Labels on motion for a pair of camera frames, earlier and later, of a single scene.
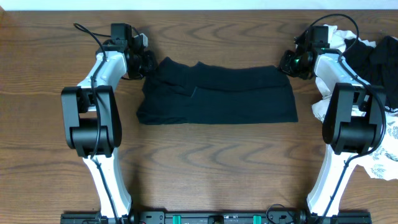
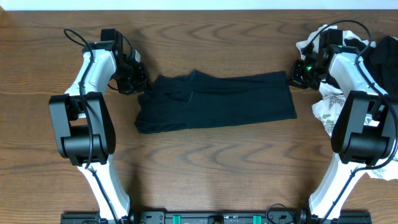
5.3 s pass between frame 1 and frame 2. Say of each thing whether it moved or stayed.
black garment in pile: stayed
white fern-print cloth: stayed
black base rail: stayed
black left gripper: moved
